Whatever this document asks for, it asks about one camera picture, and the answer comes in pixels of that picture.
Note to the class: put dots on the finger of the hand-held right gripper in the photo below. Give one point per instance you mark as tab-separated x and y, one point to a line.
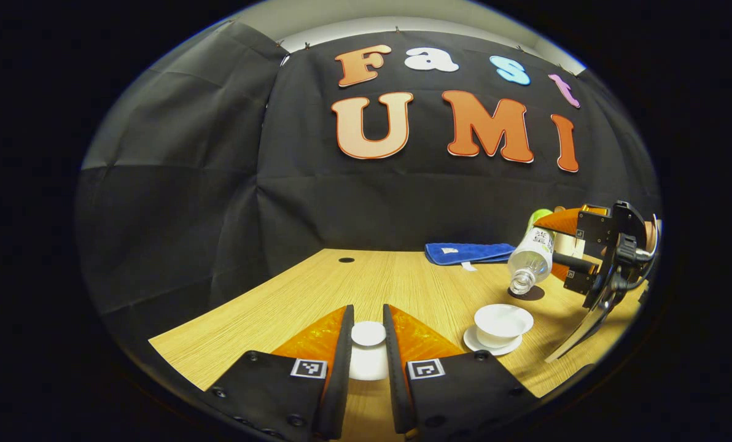
578	263
593	227

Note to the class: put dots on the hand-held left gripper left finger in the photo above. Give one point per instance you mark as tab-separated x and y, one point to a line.
340	380

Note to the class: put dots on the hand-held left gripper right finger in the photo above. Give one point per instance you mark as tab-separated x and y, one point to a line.
395	380

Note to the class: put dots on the clear water bottle white label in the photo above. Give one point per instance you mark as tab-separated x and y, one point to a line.
532	258

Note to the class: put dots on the dark round coaster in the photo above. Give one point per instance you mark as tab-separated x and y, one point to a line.
535	294

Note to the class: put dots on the white teacup lid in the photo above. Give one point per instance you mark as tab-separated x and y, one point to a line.
368	334

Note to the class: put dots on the white teacup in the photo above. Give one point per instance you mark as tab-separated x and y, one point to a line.
501	322

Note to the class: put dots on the white saucer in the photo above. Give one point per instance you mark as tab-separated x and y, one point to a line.
473	341

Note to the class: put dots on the blue towel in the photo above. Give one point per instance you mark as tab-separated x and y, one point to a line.
464	253

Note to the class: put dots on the black backdrop cloth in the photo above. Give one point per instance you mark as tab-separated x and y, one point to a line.
372	202

